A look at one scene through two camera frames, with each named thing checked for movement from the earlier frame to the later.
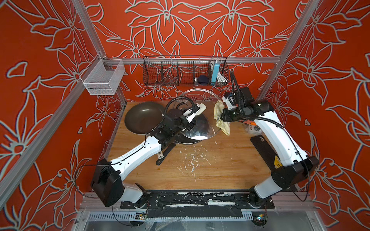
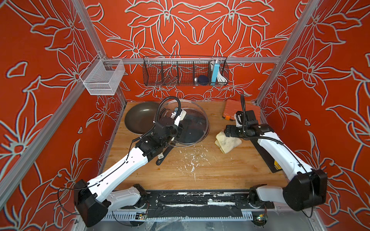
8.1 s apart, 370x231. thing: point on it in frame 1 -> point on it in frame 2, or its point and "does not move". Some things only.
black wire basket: [186, 71] does not move
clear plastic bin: [102, 77] does not move
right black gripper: [225, 118] -> [232, 131]
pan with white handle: [141, 117] does not move
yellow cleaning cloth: [224, 126] -> [225, 144]
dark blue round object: [203, 80] does not move
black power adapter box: [269, 157] does not move
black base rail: [201, 203] does not move
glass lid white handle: [205, 127] -> [196, 124]
